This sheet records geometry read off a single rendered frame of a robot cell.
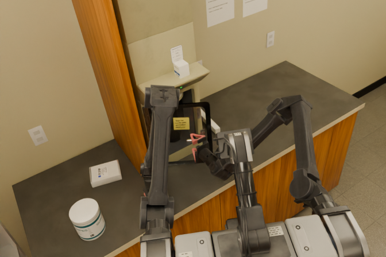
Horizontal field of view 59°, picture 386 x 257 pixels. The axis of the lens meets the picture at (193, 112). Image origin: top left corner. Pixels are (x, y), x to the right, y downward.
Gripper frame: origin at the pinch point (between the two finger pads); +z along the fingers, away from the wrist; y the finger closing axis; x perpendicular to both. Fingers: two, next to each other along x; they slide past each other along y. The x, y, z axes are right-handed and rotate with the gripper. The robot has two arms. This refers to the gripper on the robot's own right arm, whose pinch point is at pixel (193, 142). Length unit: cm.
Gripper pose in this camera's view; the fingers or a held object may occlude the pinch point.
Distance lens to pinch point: 166.6
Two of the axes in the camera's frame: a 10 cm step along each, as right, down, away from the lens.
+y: -0.8, -7.8, -6.2
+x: -8.4, 3.9, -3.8
